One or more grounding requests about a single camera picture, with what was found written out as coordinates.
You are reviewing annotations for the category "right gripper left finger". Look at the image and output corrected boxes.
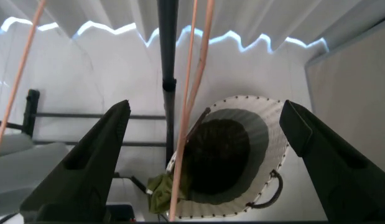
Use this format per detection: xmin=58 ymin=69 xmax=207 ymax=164
xmin=19 ymin=99 xmax=132 ymax=223

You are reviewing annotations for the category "white laundry basket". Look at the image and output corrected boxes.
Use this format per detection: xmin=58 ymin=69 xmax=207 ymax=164
xmin=165 ymin=95 xmax=290 ymax=219

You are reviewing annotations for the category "green garment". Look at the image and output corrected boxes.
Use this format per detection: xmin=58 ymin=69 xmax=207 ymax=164
xmin=146 ymin=172 xmax=193 ymax=215

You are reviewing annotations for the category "black clothes rack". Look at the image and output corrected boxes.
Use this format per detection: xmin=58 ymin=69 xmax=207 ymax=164
xmin=0 ymin=0 xmax=180 ymax=194

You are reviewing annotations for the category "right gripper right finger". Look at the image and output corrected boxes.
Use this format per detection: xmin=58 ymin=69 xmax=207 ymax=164
xmin=279 ymin=99 xmax=385 ymax=223

